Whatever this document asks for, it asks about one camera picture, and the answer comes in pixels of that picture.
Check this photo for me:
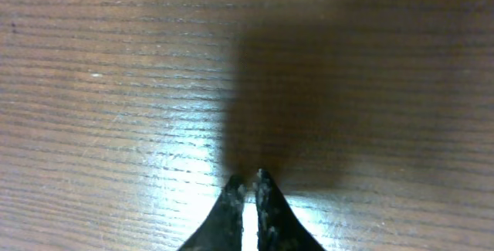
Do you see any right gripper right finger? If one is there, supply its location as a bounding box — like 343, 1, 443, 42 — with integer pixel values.
255, 168, 324, 251

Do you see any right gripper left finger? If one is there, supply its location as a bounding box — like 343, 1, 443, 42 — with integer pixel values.
178, 175, 246, 251

